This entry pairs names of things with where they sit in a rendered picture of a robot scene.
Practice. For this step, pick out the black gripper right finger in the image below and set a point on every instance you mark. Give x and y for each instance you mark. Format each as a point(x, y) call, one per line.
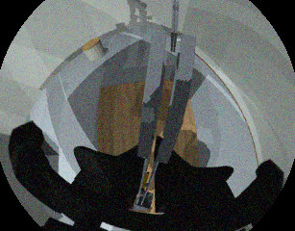
point(173, 177)

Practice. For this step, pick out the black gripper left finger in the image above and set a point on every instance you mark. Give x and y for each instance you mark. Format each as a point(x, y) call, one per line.
point(124, 169)

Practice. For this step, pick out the light wooden board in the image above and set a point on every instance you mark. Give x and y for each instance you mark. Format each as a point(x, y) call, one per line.
point(118, 124)

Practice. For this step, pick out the grey tongs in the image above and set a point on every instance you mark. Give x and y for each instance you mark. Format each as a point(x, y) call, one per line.
point(152, 100)

